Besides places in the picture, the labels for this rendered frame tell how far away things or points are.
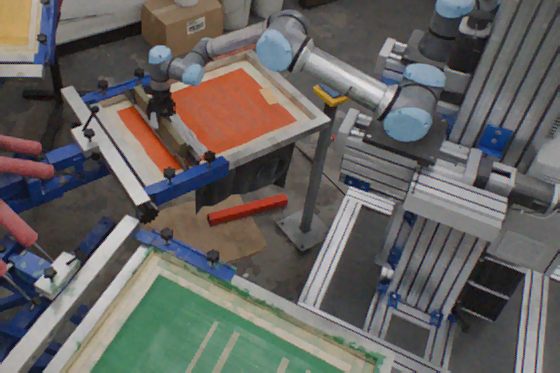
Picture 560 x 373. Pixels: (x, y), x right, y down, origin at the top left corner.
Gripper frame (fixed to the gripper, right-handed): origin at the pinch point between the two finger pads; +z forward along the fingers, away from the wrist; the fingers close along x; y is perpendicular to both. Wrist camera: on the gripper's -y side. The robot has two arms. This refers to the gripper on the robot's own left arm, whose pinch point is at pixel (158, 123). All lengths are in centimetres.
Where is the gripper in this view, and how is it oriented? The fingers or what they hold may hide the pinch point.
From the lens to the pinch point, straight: 224.6
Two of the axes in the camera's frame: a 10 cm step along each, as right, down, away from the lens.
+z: -0.4, 7.5, 6.6
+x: 8.5, -3.2, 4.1
